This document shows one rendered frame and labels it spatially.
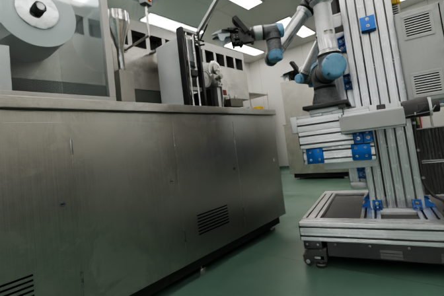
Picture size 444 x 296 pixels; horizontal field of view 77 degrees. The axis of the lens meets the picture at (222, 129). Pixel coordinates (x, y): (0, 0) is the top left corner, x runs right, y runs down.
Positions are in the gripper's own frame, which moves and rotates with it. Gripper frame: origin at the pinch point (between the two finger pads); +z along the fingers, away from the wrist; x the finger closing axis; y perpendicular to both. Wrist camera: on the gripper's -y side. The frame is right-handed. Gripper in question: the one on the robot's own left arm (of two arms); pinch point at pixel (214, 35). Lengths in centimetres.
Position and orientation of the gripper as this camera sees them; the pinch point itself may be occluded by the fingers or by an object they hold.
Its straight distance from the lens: 154.2
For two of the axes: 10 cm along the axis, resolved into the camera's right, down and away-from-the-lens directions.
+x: 0.7, 2.0, 9.8
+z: -9.9, 1.2, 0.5
